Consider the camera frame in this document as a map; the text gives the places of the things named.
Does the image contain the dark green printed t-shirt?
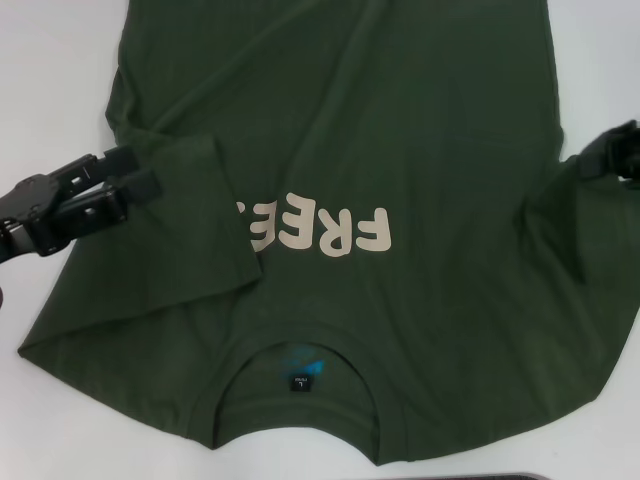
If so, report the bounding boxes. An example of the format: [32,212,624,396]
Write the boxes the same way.
[17,0,626,454]

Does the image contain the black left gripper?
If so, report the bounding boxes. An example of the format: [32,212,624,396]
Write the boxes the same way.
[0,144,162,267]

